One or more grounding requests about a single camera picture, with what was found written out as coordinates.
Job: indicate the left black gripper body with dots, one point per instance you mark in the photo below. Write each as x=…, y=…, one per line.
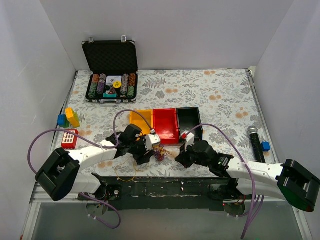
x=144, y=153

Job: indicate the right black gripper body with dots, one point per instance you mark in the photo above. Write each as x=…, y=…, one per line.
x=186, y=157

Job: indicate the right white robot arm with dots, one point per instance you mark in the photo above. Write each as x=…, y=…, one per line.
x=288, y=181

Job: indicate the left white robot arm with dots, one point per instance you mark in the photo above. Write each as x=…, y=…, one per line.
x=61, y=174

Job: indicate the yellow plastic bin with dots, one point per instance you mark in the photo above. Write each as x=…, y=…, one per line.
x=137, y=120

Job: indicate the floral table mat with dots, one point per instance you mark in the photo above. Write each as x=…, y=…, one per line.
x=224, y=97

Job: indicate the black plastic bin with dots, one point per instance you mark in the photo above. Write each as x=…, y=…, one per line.
x=187, y=119

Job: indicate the red plastic bin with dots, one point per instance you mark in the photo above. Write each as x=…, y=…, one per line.
x=165, y=124

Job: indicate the black microphone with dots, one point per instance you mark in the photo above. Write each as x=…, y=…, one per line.
x=252, y=132

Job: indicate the red white toy brick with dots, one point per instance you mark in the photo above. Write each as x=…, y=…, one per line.
x=69, y=141

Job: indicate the small blue block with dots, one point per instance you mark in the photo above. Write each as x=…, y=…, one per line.
x=265, y=146

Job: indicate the stacked coloured toy bricks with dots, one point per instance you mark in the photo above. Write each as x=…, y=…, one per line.
x=69, y=119

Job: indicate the black poker chip case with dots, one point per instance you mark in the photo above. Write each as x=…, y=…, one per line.
x=114, y=70

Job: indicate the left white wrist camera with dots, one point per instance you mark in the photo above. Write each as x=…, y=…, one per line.
x=152, y=140

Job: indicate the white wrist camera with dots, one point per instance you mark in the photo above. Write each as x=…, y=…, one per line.
x=187, y=139
x=152, y=140

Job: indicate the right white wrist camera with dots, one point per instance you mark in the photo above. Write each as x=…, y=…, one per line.
x=187, y=139

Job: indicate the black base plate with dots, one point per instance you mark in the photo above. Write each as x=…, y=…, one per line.
x=174, y=193

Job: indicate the aluminium frame rail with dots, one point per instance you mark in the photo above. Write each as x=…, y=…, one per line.
x=39, y=195

